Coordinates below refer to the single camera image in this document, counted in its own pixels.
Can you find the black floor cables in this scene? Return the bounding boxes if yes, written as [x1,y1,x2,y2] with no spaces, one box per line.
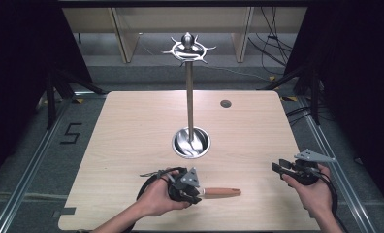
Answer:
[246,6,335,127]

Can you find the black tripod stand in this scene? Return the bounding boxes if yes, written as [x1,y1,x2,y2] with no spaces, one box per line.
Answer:
[44,66,108,131]
[258,62,324,126]

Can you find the metal utensil stand with hooks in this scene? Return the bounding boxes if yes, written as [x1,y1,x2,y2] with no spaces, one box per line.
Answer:
[161,31,217,160]

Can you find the person's left hand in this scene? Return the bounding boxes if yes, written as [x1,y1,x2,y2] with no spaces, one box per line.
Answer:
[135,174,192,218]

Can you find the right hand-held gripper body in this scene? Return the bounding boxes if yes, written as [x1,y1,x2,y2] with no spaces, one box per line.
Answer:
[285,149,337,187]

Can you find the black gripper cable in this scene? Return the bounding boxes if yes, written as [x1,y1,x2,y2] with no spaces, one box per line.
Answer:
[136,166,188,202]
[310,166,350,233]

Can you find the wooden-handled utensil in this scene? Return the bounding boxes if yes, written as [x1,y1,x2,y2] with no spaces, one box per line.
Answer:
[198,186,242,199]

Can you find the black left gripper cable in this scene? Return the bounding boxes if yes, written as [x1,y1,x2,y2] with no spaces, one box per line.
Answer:
[136,166,188,202]

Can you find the light wooden shelf unit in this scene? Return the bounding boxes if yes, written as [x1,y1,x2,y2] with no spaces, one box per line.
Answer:
[62,6,308,64]

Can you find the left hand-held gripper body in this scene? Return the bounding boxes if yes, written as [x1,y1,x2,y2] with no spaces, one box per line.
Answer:
[167,166,204,205]

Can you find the metal floor rail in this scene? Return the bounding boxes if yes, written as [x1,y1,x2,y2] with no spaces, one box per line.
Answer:
[0,91,109,233]
[296,96,384,233]

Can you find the black curtain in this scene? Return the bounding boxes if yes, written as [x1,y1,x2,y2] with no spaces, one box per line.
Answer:
[0,0,94,190]
[283,0,384,208]

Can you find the person's right hand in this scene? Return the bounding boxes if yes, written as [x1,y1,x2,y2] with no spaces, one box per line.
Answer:
[281,164,334,221]

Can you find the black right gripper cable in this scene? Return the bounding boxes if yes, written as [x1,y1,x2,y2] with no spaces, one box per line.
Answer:
[310,166,350,233]

